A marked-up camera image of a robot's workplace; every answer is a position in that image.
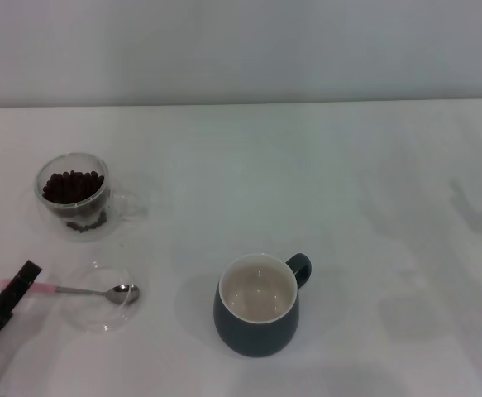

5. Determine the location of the coffee beans heap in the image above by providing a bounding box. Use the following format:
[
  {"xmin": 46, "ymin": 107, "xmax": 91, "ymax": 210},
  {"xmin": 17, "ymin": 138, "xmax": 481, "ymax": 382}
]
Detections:
[{"xmin": 41, "ymin": 169, "xmax": 110, "ymax": 235}]

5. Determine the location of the pink-handled metal spoon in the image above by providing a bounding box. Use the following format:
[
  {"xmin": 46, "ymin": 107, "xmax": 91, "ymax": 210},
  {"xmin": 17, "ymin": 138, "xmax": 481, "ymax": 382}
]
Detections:
[{"xmin": 0, "ymin": 278, "xmax": 141, "ymax": 308}]

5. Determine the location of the dark grey ceramic mug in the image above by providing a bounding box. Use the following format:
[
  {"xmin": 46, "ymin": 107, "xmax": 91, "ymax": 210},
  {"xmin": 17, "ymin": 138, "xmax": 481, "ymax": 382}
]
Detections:
[{"xmin": 212, "ymin": 251, "xmax": 313, "ymax": 359}]

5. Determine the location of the clear glass saucer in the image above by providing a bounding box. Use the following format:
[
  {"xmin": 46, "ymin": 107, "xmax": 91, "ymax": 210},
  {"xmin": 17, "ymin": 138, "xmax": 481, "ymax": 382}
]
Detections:
[{"xmin": 60, "ymin": 260, "xmax": 144, "ymax": 336}]

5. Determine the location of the double-wall glass cup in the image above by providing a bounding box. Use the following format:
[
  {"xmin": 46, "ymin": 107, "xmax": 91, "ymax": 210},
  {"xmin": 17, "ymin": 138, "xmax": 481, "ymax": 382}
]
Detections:
[{"xmin": 33, "ymin": 151, "xmax": 149, "ymax": 243}]

